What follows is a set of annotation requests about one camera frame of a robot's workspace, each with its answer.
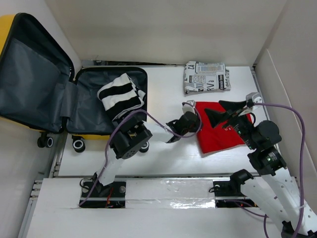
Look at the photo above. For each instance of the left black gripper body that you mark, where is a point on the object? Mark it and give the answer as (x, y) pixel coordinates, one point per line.
(193, 128)

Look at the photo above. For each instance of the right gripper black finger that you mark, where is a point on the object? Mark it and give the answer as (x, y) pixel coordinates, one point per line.
(216, 117)
(232, 106)

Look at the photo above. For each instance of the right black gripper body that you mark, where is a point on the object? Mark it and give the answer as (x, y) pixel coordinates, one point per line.
(242, 126)

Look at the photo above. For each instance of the red shirt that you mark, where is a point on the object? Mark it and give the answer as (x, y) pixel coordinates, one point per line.
(215, 139)

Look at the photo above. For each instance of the newspaper print garment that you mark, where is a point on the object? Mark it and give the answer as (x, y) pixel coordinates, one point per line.
(200, 77)

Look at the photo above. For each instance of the black and white striped garment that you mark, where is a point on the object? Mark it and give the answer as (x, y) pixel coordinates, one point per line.
(121, 96)

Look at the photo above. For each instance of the yellow suitcase with grey lining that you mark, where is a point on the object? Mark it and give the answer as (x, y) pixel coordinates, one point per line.
(40, 89)

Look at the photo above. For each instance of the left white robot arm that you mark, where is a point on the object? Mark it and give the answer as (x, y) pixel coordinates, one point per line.
(132, 135)

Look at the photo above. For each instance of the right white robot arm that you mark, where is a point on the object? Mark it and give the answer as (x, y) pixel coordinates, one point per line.
(285, 205)

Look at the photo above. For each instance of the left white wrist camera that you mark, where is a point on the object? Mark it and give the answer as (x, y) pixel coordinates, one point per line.
(189, 106)

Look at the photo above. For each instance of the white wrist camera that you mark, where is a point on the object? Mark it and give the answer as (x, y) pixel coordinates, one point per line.
(251, 100)
(189, 106)

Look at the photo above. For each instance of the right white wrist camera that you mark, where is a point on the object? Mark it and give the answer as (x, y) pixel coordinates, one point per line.
(251, 100)

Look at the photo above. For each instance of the aluminium mounting rail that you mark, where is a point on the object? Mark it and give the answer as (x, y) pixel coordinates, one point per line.
(155, 193)

